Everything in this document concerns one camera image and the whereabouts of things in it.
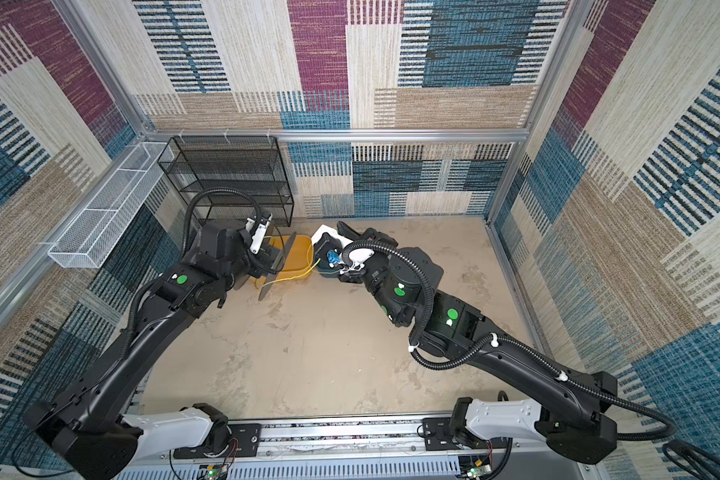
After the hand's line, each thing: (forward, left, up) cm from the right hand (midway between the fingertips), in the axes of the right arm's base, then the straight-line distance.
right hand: (348, 223), depth 55 cm
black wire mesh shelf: (+51, +35, -22) cm, 66 cm away
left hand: (+10, +23, -13) cm, 28 cm away
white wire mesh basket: (+10, +62, -13) cm, 64 cm away
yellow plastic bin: (+22, +19, -41) cm, 50 cm away
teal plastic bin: (+22, +11, -43) cm, 49 cm away
